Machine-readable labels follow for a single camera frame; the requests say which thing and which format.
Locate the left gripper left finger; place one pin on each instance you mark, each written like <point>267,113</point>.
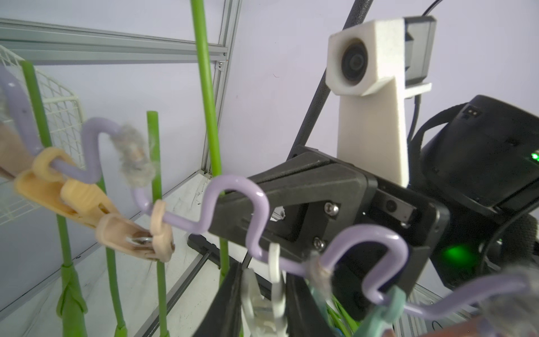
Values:
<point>223,318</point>

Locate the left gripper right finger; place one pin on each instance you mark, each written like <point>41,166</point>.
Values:
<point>303,315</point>

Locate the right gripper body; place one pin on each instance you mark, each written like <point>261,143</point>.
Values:
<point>322,196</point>

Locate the pale yellow tulip front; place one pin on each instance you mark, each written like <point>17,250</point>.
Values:
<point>157,213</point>

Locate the white tulip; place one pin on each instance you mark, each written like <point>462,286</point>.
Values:
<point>339,319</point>
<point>203,57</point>

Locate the purple clip hanger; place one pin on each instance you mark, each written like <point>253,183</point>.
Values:
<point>510,299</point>

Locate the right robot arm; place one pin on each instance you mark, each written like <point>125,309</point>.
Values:
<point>474,173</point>

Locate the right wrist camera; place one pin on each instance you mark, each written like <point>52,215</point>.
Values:
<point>374,68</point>

